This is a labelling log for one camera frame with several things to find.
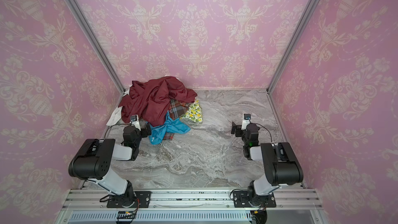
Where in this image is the red plaid cloth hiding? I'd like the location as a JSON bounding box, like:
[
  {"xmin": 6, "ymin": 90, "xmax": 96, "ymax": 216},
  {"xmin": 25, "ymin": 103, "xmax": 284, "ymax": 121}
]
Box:
[{"xmin": 163, "ymin": 99, "xmax": 190, "ymax": 140}]

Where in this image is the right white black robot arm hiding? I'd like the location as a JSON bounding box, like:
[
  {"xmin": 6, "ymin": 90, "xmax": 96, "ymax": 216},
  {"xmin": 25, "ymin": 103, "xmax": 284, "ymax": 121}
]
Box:
[{"xmin": 230, "ymin": 121, "xmax": 304, "ymax": 209}]

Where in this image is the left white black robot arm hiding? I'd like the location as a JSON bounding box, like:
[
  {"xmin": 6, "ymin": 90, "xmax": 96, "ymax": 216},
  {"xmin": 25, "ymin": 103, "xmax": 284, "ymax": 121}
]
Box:
[{"xmin": 68, "ymin": 122, "xmax": 151, "ymax": 209}]

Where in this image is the maroon cloth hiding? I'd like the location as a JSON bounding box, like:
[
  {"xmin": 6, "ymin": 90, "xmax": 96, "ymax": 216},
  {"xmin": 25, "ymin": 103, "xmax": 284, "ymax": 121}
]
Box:
[{"xmin": 119, "ymin": 76, "xmax": 197, "ymax": 127}]

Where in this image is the white cloth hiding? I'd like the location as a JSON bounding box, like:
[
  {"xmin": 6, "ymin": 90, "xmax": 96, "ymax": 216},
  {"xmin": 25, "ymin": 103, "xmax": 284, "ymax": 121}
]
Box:
[{"xmin": 106, "ymin": 89, "xmax": 129, "ymax": 127}]

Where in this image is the teal blue cloth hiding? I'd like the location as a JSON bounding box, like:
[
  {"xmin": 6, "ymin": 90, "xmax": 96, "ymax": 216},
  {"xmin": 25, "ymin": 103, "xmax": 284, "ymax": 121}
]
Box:
[{"xmin": 148, "ymin": 112, "xmax": 191, "ymax": 145}]

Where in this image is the lemon print cloth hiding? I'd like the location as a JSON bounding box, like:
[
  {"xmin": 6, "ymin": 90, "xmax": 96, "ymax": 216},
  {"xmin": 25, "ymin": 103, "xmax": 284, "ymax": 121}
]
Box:
[{"xmin": 180, "ymin": 100, "xmax": 203, "ymax": 123}]

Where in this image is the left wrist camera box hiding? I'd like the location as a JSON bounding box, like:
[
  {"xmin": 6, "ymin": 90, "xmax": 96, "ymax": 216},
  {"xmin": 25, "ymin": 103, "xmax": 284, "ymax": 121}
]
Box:
[{"xmin": 130, "ymin": 115, "xmax": 141, "ymax": 130}]

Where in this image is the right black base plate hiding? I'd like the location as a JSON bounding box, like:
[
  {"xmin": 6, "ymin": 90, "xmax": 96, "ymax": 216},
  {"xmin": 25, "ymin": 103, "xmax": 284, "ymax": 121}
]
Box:
[{"xmin": 232, "ymin": 190, "xmax": 277, "ymax": 208}]

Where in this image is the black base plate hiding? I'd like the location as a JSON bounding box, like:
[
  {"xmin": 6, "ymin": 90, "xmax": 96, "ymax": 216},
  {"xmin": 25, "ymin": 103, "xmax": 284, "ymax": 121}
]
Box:
[
  {"xmin": 232, "ymin": 190, "xmax": 277, "ymax": 208},
  {"xmin": 106, "ymin": 191, "xmax": 151, "ymax": 208}
]

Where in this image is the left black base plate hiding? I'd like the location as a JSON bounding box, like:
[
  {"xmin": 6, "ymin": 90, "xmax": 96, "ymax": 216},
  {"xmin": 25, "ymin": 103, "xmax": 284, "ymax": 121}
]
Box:
[{"xmin": 106, "ymin": 191, "xmax": 151, "ymax": 208}]

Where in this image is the small electronics board with wires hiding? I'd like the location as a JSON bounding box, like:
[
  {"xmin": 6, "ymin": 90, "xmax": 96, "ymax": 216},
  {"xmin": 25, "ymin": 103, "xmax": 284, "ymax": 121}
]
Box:
[{"xmin": 116, "ymin": 211, "xmax": 137, "ymax": 224}]

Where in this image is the aluminium front rail frame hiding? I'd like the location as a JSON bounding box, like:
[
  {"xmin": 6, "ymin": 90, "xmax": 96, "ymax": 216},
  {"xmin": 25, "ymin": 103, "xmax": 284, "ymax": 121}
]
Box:
[{"xmin": 56, "ymin": 187, "xmax": 328, "ymax": 224}]

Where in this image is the left aluminium corner post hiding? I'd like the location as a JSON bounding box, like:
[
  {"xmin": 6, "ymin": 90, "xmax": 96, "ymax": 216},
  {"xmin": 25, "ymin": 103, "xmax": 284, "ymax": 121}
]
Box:
[{"xmin": 65, "ymin": 0, "xmax": 125, "ymax": 93}]

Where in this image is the aluminium corner post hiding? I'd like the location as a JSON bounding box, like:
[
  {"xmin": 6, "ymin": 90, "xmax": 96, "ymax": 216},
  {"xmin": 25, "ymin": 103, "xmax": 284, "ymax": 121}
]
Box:
[
  {"xmin": 267, "ymin": 0, "xmax": 320, "ymax": 95},
  {"xmin": 65, "ymin": 0, "xmax": 125, "ymax": 93}
]

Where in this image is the right aluminium corner post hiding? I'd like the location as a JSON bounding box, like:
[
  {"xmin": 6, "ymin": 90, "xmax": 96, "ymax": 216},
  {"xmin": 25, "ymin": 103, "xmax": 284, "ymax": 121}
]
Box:
[{"xmin": 267, "ymin": 0, "xmax": 320, "ymax": 95}]

